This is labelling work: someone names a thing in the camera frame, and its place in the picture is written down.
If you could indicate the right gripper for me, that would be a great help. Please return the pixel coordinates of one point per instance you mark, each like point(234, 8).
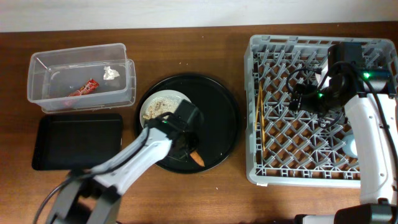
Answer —
point(307, 91)

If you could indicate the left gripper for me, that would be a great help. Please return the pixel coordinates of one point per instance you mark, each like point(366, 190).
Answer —
point(183, 156)

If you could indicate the orange carrot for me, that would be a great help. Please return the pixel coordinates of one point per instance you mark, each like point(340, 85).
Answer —
point(197, 158)

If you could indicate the rice and peanut shells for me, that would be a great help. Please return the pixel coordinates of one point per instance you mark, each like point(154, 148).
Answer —
point(159, 106)

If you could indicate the wooden chopstick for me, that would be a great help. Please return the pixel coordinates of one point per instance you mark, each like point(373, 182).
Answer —
point(258, 104)
point(262, 115)

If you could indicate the grey plate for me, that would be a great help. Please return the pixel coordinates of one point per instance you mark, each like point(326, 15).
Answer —
point(164, 93)

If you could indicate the blue plastic cup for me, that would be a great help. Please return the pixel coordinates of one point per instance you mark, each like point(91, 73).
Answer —
point(350, 146)

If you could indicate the white tissue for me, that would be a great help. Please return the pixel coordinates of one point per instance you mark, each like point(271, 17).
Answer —
point(110, 74)

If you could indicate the red snack wrapper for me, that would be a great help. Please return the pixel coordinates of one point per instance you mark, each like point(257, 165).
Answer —
point(89, 87)

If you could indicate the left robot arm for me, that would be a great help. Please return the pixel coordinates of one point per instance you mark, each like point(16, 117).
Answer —
point(95, 196)

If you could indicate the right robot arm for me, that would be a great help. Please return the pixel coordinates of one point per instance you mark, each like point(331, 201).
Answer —
point(367, 98)

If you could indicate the grey dishwasher rack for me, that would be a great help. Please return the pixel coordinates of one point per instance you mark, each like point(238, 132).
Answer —
point(297, 151)

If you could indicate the round black serving tray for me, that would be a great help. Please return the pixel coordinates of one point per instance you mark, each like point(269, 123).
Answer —
point(221, 128)

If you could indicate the clear plastic bin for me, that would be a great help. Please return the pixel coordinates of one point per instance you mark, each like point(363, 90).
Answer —
point(52, 74)

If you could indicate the black rectangular tray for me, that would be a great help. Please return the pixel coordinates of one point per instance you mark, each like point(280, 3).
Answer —
point(76, 141)

